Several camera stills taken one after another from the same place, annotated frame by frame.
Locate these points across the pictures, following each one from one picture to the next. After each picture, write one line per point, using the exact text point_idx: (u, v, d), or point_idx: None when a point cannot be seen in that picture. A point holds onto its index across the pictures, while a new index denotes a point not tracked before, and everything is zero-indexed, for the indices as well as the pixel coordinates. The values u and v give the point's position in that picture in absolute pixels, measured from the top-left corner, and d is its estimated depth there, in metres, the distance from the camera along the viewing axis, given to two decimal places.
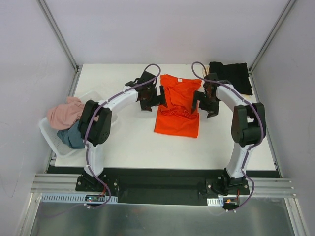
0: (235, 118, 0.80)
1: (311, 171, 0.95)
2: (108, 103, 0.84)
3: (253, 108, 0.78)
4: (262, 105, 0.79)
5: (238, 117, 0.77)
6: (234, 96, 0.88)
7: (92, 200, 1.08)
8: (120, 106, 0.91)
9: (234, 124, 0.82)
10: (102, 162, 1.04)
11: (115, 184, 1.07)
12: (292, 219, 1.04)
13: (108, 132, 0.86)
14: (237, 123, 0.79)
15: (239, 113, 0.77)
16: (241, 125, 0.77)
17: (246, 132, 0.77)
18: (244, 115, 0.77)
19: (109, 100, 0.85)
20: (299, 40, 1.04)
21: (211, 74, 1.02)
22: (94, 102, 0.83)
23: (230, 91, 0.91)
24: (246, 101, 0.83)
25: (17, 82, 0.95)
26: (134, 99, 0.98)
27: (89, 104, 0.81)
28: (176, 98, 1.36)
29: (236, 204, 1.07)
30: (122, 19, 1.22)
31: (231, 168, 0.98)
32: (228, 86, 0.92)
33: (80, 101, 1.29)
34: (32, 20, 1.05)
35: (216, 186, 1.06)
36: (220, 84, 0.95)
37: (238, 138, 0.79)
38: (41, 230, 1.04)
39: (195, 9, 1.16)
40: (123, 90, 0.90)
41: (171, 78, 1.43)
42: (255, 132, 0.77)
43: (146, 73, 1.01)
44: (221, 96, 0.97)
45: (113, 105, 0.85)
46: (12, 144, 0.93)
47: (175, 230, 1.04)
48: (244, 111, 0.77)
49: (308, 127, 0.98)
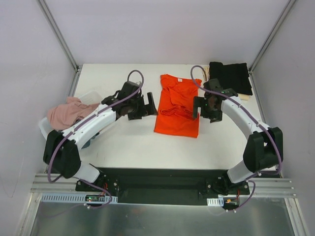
0: (249, 147, 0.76)
1: (312, 171, 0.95)
2: (74, 132, 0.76)
3: (270, 136, 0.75)
4: (279, 132, 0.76)
5: (255, 149, 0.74)
6: (246, 118, 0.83)
7: (92, 200, 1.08)
8: (94, 130, 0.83)
9: (247, 151, 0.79)
10: (92, 171, 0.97)
11: (115, 184, 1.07)
12: (292, 219, 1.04)
13: (78, 164, 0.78)
14: (252, 154, 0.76)
15: (256, 145, 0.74)
16: (257, 156, 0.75)
17: (261, 162, 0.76)
18: (261, 146, 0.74)
19: (76, 129, 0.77)
20: (299, 40, 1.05)
21: (212, 83, 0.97)
22: (58, 132, 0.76)
23: (238, 108, 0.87)
24: (261, 126, 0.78)
25: (17, 82, 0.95)
26: (113, 117, 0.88)
27: (52, 135, 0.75)
28: (176, 98, 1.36)
29: (236, 204, 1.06)
30: (122, 19, 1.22)
31: (234, 175, 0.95)
32: (236, 102, 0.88)
33: (80, 101, 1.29)
34: (32, 20, 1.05)
35: (215, 186, 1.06)
36: (227, 99, 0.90)
37: (253, 167, 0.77)
38: (41, 230, 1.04)
39: (194, 8, 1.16)
40: (96, 112, 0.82)
41: (171, 78, 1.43)
42: (270, 160, 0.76)
43: (128, 86, 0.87)
44: (228, 111, 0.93)
45: (82, 133, 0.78)
46: (12, 144, 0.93)
47: (175, 229, 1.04)
48: (261, 141, 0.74)
49: (308, 126, 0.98)
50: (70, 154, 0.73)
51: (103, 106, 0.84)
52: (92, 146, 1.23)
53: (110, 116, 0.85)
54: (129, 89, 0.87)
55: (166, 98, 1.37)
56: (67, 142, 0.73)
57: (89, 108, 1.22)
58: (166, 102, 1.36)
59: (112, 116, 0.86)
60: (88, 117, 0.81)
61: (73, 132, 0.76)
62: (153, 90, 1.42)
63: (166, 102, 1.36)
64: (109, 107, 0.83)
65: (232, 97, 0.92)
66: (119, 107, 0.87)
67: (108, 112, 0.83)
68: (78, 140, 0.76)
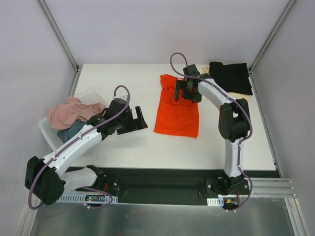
0: (221, 116, 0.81)
1: (312, 171, 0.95)
2: (54, 160, 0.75)
3: (237, 103, 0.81)
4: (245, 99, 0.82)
5: (225, 116, 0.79)
6: (218, 94, 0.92)
7: (92, 200, 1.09)
8: (77, 154, 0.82)
9: (220, 122, 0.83)
10: (86, 172, 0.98)
11: (115, 184, 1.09)
12: (292, 219, 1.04)
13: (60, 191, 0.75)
14: (224, 122, 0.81)
15: (225, 113, 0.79)
16: (229, 123, 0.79)
17: (234, 129, 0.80)
18: (230, 114, 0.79)
19: (57, 155, 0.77)
20: (299, 40, 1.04)
21: (190, 68, 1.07)
22: (39, 159, 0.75)
23: (211, 87, 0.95)
24: (230, 98, 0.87)
25: (17, 81, 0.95)
26: (100, 138, 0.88)
27: (33, 162, 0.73)
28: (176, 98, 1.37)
29: (236, 204, 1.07)
30: (122, 19, 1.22)
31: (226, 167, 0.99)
32: (209, 82, 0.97)
33: (80, 101, 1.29)
34: (32, 19, 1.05)
35: (216, 187, 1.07)
36: (202, 80, 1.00)
37: (227, 135, 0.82)
38: (41, 230, 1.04)
39: (195, 8, 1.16)
40: (80, 135, 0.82)
41: (171, 78, 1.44)
42: (242, 126, 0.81)
43: (115, 104, 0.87)
44: (204, 92, 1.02)
45: (64, 160, 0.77)
46: (12, 144, 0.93)
47: (176, 229, 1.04)
48: (231, 109, 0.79)
49: (308, 126, 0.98)
50: (50, 183, 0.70)
51: (87, 127, 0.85)
52: (93, 146, 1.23)
53: (95, 137, 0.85)
54: (116, 107, 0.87)
55: (166, 98, 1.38)
56: (48, 170, 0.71)
57: (88, 108, 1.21)
58: (166, 102, 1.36)
59: (97, 138, 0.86)
60: (71, 142, 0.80)
61: (53, 159, 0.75)
62: (153, 90, 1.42)
63: (166, 102, 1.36)
64: (93, 129, 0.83)
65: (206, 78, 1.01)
66: (105, 127, 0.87)
67: (92, 134, 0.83)
68: (59, 168, 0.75)
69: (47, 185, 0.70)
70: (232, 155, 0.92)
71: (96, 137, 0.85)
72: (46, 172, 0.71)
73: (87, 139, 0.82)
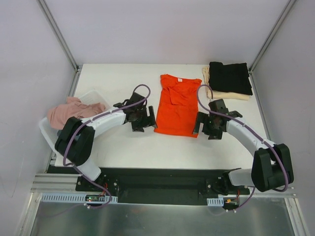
0: (256, 164, 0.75)
1: (312, 171, 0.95)
2: (91, 121, 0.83)
3: (275, 152, 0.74)
4: (286, 148, 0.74)
5: (262, 165, 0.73)
6: (251, 135, 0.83)
7: (92, 200, 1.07)
8: (105, 126, 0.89)
9: (255, 170, 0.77)
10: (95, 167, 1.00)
11: (115, 184, 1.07)
12: (292, 219, 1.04)
13: (88, 152, 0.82)
14: (259, 170, 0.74)
15: (262, 161, 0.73)
16: (265, 172, 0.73)
17: (270, 180, 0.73)
18: (267, 163, 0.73)
19: (94, 119, 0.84)
20: (299, 40, 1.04)
21: (219, 104, 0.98)
22: (77, 119, 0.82)
23: (243, 128, 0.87)
24: (266, 143, 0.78)
25: (16, 81, 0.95)
26: (122, 121, 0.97)
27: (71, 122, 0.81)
28: (176, 98, 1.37)
29: (236, 204, 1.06)
30: (122, 19, 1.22)
31: (235, 178, 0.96)
32: (240, 121, 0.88)
33: (80, 101, 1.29)
34: (32, 19, 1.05)
35: (216, 187, 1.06)
36: (232, 119, 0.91)
37: (261, 185, 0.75)
38: (42, 230, 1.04)
39: (195, 8, 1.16)
40: (110, 111, 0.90)
41: (171, 78, 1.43)
42: (280, 178, 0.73)
43: (136, 95, 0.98)
44: (233, 130, 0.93)
45: (98, 124, 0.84)
46: (12, 144, 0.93)
47: (176, 229, 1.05)
48: (267, 157, 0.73)
49: (308, 126, 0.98)
50: (87, 139, 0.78)
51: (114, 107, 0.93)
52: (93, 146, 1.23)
53: (120, 118, 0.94)
54: (137, 98, 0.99)
55: (166, 98, 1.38)
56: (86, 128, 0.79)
57: (89, 108, 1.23)
58: (166, 102, 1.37)
59: (121, 118, 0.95)
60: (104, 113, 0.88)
61: (90, 120, 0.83)
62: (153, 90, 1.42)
63: (166, 102, 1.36)
64: (120, 109, 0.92)
65: (236, 117, 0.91)
66: (127, 112, 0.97)
67: (119, 114, 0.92)
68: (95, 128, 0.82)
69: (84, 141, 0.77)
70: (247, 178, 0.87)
71: (121, 117, 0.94)
72: (83, 129, 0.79)
73: (116, 115, 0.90)
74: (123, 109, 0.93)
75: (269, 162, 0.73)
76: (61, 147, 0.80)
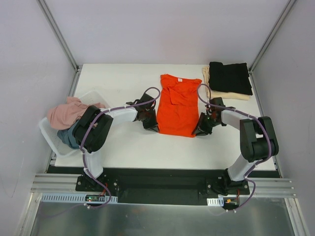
0: (241, 132, 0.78)
1: (312, 171, 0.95)
2: (110, 111, 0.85)
3: (259, 122, 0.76)
4: (268, 119, 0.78)
5: (246, 131, 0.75)
6: (237, 114, 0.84)
7: (92, 200, 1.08)
8: (120, 119, 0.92)
9: (242, 141, 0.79)
10: (100, 164, 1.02)
11: (115, 184, 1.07)
12: (292, 219, 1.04)
13: (103, 139, 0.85)
14: (245, 137, 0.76)
15: (245, 126, 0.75)
16: (249, 138, 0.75)
17: (256, 147, 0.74)
18: (251, 130, 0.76)
19: (111, 110, 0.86)
20: (299, 39, 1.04)
21: (218, 99, 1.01)
22: (96, 107, 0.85)
23: (234, 112, 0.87)
24: (251, 115, 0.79)
25: (16, 81, 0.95)
26: (133, 118, 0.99)
27: (91, 109, 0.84)
28: (176, 98, 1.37)
29: (236, 204, 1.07)
30: (121, 19, 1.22)
31: (233, 171, 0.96)
32: (232, 108, 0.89)
33: (80, 101, 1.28)
34: (32, 20, 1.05)
35: (216, 186, 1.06)
36: (226, 108, 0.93)
37: (248, 155, 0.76)
38: (42, 230, 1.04)
39: (195, 8, 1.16)
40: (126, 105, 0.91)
41: (171, 78, 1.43)
42: (265, 146, 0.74)
43: (146, 96, 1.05)
44: (226, 120, 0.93)
45: (113, 116, 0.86)
46: (12, 144, 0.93)
47: (176, 230, 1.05)
48: (251, 125, 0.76)
49: (308, 126, 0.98)
50: (105, 127, 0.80)
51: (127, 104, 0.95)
52: None
53: (132, 115, 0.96)
54: (146, 98, 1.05)
55: (166, 98, 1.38)
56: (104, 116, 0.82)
57: None
58: (165, 101, 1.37)
59: (133, 116, 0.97)
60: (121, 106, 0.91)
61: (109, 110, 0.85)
62: (153, 90, 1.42)
63: (166, 102, 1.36)
64: (133, 106, 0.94)
65: (230, 108, 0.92)
66: (138, 111, 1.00)
67: (133, 110, 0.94)
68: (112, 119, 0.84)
69: (102, 128, 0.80)
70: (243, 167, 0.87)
71: (134, 113, 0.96)
72: (101, 117, 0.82)
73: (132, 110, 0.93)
74: (135, 105, 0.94)
75: (253, 131, 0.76)
76: (80, 132, 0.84)
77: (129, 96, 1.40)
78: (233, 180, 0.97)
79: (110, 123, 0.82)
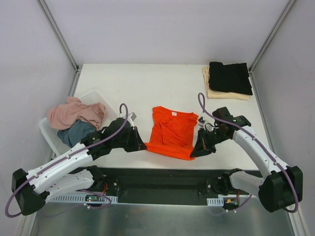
0: (266, 185, 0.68)
1: (311, 171, 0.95)
2: (36, 177, 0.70)
3: (288, 176, 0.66)
4: (299, 171, 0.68)
5: (274, 190, 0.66)
6: (262, 153, 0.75)
7: (92, 200, 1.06)
8: (65, 172, 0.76)
9: (263, 191, 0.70)
10: (89, 178, 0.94)
11: (115, 185, 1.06)
12: (292, 219, 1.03)
13: (39, 204, 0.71)
14: (269, 193, 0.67)
15: (275, 185, 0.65)
16: (275, 197, 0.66)
17: (280, 204, 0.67)
18: (280, 188, 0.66)
19: (40, 173, 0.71)
20: (300, 39, 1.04)
21: (223, 110, 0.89)
22: (24, 172, 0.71)
23: (253, 140, 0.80)
24: (279, 165, 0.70)
25: (16, 81, 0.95)
26: (92, 158, 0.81)
27: (18, 174, 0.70)
28: (168, 137, 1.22)
29: (236, 204, 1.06)
30: (122, 19, 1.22)
31: (236, 182, 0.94)
32: (251, 134, 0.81)
33: (80, 101, 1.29)
34: (32, 20, 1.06)
35: (216, 187, 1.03)
36: (241, 128, 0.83)
37: (269, 207, 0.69)
38: (42, 230, 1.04)
39: (195, 8, 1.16)
40: (68, 155, 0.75)
41: (163, 111, 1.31)
42: (289, 201, 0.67)
43: (113, 125, 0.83)
44: (239, 142, 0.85)
45: (45, 179, 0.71)
46: (12, 144, 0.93)
47: (175, 229, 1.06)
48: (280, 181, 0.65)
49: (308, 127, 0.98)
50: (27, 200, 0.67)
51: (79, 146, 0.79)
52: None
53: (87, 158, 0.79)
54: (115, 128, 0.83)
55: (157, 135, 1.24)
56: (26, 188, 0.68)
57: (89, 108, 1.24)
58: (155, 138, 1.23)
59: (88, 159, 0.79)
60: (59, 160, 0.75)
61: (35, 176, 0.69)
62: (153, 90, 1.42)
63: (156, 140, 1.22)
64: (84, 149, 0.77)
65: (244, 127, 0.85)
66: (98, 148, 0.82)
67: (81, 156, 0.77)
68: (39, 187, 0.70)
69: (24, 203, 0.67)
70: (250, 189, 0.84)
71: (87, 158, 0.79)
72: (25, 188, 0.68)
73: (75, 160, 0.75)
74: (87, 147, 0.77)
75: (280, 187, 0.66)
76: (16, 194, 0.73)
77: (129, 96, 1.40)
78: (236, 188, 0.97)
79: (34, 195, 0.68)
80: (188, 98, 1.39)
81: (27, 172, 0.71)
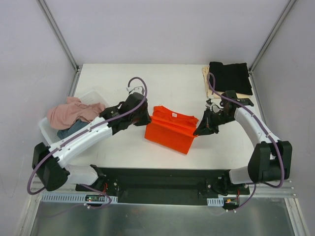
0: (254, 156, 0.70)
1: (312, 171, 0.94)
2: (59, 149, 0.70)
3: (276, 147, 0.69)
4: (290, 145, 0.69)
5: (260, 158, 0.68)
6: (257, 127, 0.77)
7: (92, 200, 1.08)
8: (85, 145, 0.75)
9: (252, 162, 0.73)
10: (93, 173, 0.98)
11: (115, 184, 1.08)
12: (292, 219, 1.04)
13: (64, 178, 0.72)
14: (256, 163, 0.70)
15: (261, 153, 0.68)
16: (261, 166, 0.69)
17: (265, 174, 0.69)
18: (267, 157, 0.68)
19: (62, 145, 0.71)
20: (300, 39, 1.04)
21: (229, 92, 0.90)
22: (46, 146, 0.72)
23: (251, 117, 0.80)
24: (270, 137, 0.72)
25: (16, 81, 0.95)
26: (111, 132, 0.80)
27: (40, 148, 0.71)
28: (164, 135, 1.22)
29: (236, 204, 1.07)
30: (121, 19, 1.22)
31: (234, 176, 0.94)
32: (250, 111, 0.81)
33: (80, 101, 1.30)
34: (32, 20, 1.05)
35: (216, 187, 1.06)
36: (242, 106, 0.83)
37: (255, 178, 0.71)
38: (42, 230, 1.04)
39: (195, 8, 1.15)
40: (89, 128, 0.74)
41: (165, 111, 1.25)
42: (275, 174, 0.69)
43: (132, 98, 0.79)
44: (239, 119, 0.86)
45: (68, 151, 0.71)
46: (12, 143, 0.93)
47: (175, 230, 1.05)
48: (267, 151, 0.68)
49: (309, 126, 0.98)
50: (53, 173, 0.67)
51: (99, 120, 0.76)
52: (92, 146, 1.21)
53: (107, 132, 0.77)
54: (134, 102, 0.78)
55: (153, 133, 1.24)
56: (50, 161, 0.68)
57: (89, 108, 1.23)
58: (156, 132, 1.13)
59: (107, 132, 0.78)
60: (80, 132, 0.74)
61: (58, 148, 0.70)
62: (153, 90, 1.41)
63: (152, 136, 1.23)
64: (104, 123, 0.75)
65: (248, 105, 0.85)
66: (117, 123, 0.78)
67: (102, 129, 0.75)
68: (62, 159, 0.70)
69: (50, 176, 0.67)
70: (246, 177, 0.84)
71: (107, 132, 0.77)
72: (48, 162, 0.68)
73: (95, 133, 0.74)
74: (107, 122, 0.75)
75: (268, 158, 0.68)
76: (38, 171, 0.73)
77: None
78: (233, 183, 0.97)
79: (58, 168, 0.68)
80: (188, 98, 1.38)
81: (49, 146, 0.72)
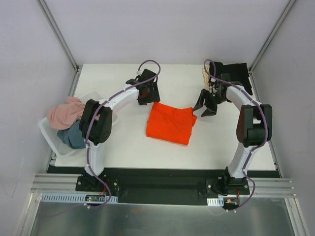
0: (240, 117, 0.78)
1: (311, 171, 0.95)
2: (108, 102, 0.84)
3: (260, 109, 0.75)
4: (270, 107, 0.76)
5: (244, 117, 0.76)
6: (242, 97, 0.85)
7: (92, 200, 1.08)
8: (121, 103, 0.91)
9: (240, 125, 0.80)
10: (102, 162, 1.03)
11: (115, 184, 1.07)
12: (292, 219, 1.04)
13: (109, 131, 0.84)
14: (242, 122, 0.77)
15: (245, 112, 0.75)
16: (246, 124, 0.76)
17: (250, 132, 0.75)
18: (250, 115, 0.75)
19: (110, 99, 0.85)
20: (299, 39, 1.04)
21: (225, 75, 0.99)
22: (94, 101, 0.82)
23: (239, 92, 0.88)
24: (254, 102, 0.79)
25: (16, 81, 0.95)
26: (135, 97, 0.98)
27: (90, 104, 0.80)
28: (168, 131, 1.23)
29: (236, 204, 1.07)
30: (122, 19, 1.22)
31: (232, 168, 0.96)
32: (238, 87, 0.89)
33: (80, 101, 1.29)
34: (32, 20, 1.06)
35: (216, 186, 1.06)
36: (231, 85, 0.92)
37: (242, 138, 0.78)
38: (42, 230, 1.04)
39: (195, 8, 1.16)
40: (124, 89, 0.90)
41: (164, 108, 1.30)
42: (260, 133, 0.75)
43: (147, 72, 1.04)
44: (230, 96, 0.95)
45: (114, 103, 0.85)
46: (12, 143, 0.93)
47: (175, 230, 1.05)
48: (251, 111, 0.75)
49: (309, 126, 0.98)
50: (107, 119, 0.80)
51: (129, 84, 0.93)
52: None
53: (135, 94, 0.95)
54: (148, 74, 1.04)
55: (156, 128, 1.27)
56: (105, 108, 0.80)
57: None
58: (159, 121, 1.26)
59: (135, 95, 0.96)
60: (117, 92, 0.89)
61: (107, 101, 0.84)
62: None
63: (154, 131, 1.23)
64: (134, 86, 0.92)
65: (236, 85, 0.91)
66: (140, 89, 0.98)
67: (133, 90, 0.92)
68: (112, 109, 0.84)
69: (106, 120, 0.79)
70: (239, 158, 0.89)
71: (135, 94, 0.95)
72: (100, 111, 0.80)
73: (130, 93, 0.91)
74: (136, 85, 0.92)
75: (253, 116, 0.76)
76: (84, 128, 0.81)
77: None
78: (233, 176, 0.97)
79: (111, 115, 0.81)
80: (188, 98, 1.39)
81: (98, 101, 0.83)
